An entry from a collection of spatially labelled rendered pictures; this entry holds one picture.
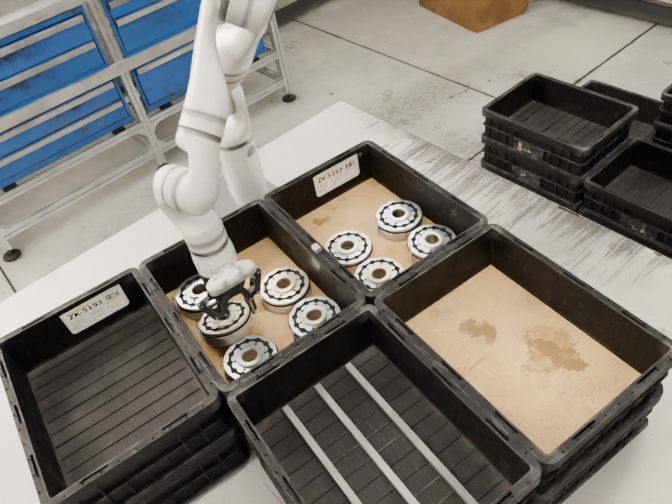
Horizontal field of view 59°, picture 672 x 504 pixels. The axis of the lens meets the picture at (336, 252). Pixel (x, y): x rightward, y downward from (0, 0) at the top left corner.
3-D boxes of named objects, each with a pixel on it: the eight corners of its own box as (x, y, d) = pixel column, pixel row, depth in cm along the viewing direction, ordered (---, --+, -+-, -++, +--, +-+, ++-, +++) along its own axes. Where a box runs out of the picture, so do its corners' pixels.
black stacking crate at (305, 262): (157, 301, 130) (137, 266, 122) (272, 236, 140) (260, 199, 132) (242, 430, 105) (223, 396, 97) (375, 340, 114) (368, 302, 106)
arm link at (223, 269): (213, 299, 100) (201, 275, 96) (186, 264, 108) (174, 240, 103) (259, 272, 103) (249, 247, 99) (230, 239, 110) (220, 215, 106)
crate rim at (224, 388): (140, 272, 124) (135, 264, 122) (262, 204, 133) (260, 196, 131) (226, 403, 98) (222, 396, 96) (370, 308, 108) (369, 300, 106)
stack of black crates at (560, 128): (477, 208, 233) (479, 108, 202) (525, 171, 245) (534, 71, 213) (566, 256, 209) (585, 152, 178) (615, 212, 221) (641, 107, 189)
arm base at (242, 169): (226, 198, 153) (206, 143, 141) (252, 179, 157) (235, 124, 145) (250, 211, 148) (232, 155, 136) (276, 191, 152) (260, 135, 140)
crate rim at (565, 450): (371, 308, 108) (369, 300, 106) (492, 229, 117) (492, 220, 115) (546, 477, 82) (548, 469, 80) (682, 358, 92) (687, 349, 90)
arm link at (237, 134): (224, 62, 134) (243, 127, 146) (186, 79, 131) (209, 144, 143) (243, 76, 128) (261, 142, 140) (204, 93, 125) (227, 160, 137)
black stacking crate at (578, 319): (377, 340, 114) (371, 302, 106) (490, 263, 124) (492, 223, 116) (540, 504, 89) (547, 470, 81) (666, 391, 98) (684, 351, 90)
